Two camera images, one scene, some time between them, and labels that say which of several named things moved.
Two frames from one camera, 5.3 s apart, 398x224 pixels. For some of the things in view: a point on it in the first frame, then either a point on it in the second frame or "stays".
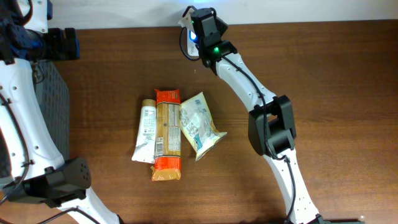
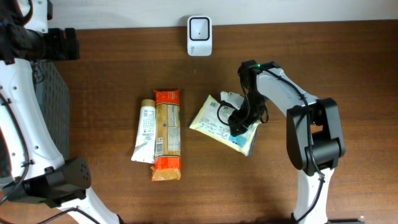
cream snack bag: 198,127 -> 206,121
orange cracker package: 168,147 stays
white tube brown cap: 145,148 stays
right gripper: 221,28 -> 245,121
